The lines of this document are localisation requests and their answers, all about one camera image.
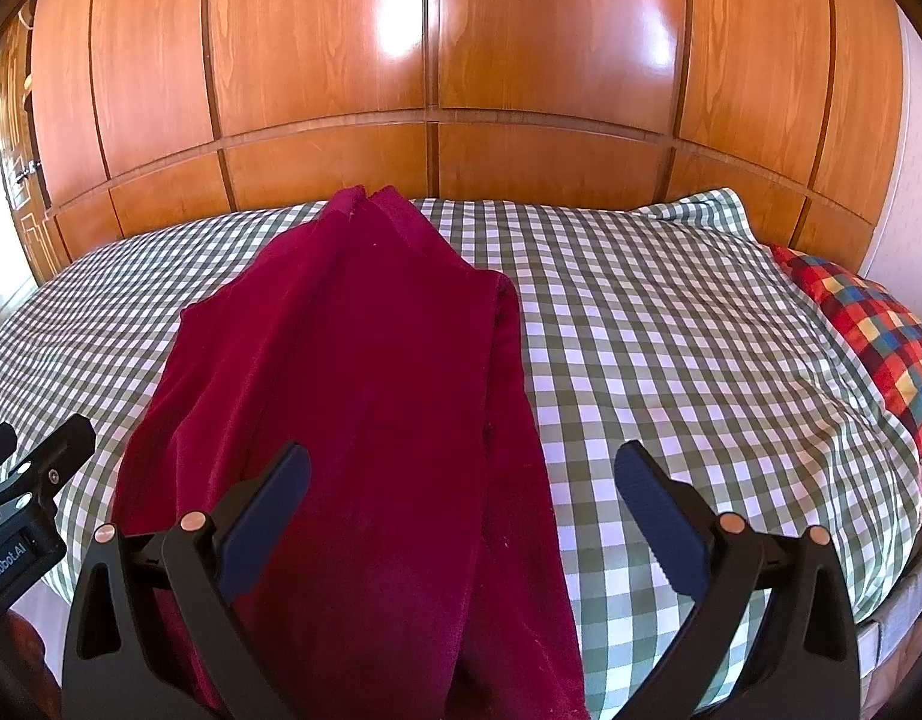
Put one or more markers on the dark red sweater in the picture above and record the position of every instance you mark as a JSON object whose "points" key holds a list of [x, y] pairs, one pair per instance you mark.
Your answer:
{"points": [[420, 577]]}

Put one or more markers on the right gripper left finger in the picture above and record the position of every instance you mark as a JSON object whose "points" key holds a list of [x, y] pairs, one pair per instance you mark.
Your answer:
{"points": [[116, 657]]}

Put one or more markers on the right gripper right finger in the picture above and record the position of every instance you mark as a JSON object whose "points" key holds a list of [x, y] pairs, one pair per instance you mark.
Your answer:
{"points": [[804, 662]]}

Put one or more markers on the wooden wardrobe wall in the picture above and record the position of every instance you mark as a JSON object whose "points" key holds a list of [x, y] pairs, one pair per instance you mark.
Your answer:
{"points": [[149, 113]]}

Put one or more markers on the green checked bed cover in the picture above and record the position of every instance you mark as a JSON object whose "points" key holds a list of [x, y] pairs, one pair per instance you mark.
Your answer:
{"points": [[670, 325]]}

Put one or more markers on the multicolour checked pillow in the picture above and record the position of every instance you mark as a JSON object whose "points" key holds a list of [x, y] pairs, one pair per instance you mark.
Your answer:
{"points": [[884, 334]]}

